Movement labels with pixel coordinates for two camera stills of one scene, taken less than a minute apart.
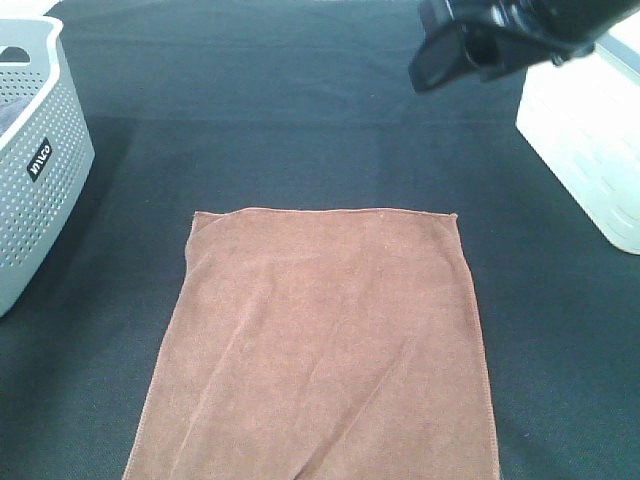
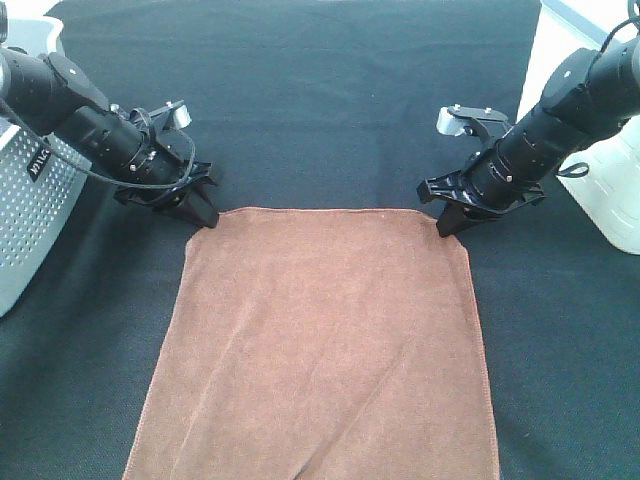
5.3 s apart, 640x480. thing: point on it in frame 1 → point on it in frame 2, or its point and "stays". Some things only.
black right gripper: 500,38 → 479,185
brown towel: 320,345 stays
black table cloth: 217,105 stays
